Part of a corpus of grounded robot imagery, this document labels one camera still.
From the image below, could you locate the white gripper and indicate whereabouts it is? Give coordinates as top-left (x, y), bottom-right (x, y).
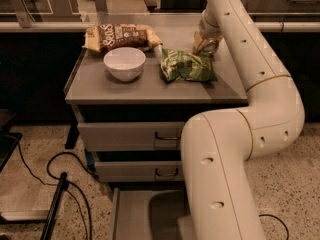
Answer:
top-left (193, 8), bottom-right (222, 54)

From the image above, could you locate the orange soda can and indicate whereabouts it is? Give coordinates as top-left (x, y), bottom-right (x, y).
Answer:
top-left (199, 37), bottom-right (219, 55)

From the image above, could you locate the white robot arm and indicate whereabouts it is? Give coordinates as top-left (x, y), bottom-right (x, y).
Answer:
top-left (181, 0), bottom-right (305, 240)

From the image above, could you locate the grey drawer cabinet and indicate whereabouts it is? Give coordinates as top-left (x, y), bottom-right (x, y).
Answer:
top-left (63, 13), bottom-right (249, 240)

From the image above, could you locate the grey top drawer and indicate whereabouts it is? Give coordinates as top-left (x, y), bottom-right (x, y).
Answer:
top-left (78, 122), bottom-right (184, 152)

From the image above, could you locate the grey drawer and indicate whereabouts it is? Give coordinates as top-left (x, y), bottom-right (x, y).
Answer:
top-left (109, 188), bottom-right (196, 240)
top-left (94, 161), bottom-right (184, 182)
top-left (78, 122), bottom-right (184, 152)

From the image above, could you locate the grey middle drawer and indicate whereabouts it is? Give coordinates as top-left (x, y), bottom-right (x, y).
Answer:
top-left (94, 161), bottom-right (184, 182)

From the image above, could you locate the grey bottom drawer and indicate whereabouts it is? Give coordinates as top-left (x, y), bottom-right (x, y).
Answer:
top-left (109, 188), bottom-right (196, 240)

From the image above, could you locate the green chip bag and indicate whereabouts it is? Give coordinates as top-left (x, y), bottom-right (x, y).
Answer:
top-left (161, 48), bottom-right (216, 82)

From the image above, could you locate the white ceramic bowl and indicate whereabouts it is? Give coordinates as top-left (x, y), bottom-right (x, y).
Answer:
top-left (103, 47), bottom-right (146, 82)

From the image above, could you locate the brown yellow snack bag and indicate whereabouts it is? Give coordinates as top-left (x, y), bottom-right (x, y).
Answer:
top-left (84, 24), bottom-right (162, 53)

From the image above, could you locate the dark object at left edge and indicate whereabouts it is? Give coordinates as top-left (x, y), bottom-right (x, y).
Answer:
top-left (0, 109), bottom-right (22, 172)

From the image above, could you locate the black bar on floor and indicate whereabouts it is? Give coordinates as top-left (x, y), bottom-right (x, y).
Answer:
top-left (40, 172), bottom-right (67, 240)

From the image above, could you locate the white horizontal rail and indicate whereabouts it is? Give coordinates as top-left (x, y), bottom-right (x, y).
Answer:
top-left (0, 22), bottom-right (320, 33)

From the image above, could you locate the black cable on right floor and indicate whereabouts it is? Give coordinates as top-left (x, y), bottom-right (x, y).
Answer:
top-left (259, 213), bottom-right (290, 240)

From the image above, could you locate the black cable on floor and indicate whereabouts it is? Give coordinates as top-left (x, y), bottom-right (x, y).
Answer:
top-left (3, 133), bottom-right (101, 240)
top-left (259, 213), bottom-right (290, 240)

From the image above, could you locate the black cable on left floor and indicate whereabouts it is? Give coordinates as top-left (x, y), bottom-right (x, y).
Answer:
top-left (3, 133), bottom-right (101, 240)

